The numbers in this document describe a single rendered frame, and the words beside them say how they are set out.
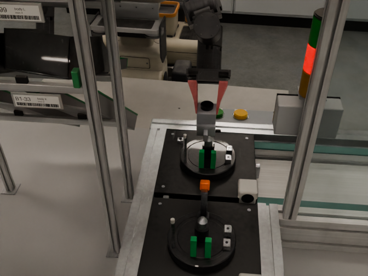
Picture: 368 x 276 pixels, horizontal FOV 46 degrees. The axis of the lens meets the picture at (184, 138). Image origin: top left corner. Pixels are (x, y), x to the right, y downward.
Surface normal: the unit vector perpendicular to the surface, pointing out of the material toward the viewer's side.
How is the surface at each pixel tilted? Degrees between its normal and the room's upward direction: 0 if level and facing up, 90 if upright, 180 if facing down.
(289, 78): 0
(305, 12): 90
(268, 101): 0
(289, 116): 90
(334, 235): 90
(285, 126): 90
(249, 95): 0
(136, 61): 98
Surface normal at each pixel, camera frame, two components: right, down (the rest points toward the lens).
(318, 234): -0.09, 0.63
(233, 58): 0.00, -0.78
